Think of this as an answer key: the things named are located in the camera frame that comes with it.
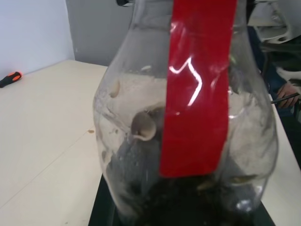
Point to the person's bare hand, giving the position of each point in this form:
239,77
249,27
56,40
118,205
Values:
288,95

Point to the clear plastic bottle red tape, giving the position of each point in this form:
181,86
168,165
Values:
195,99

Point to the thin black pen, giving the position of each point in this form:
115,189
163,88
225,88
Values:
285,97

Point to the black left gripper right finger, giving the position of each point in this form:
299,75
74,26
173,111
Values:
266,212

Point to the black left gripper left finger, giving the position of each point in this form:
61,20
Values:
103,207

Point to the white rounded plastic frame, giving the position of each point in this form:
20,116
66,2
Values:
277,18

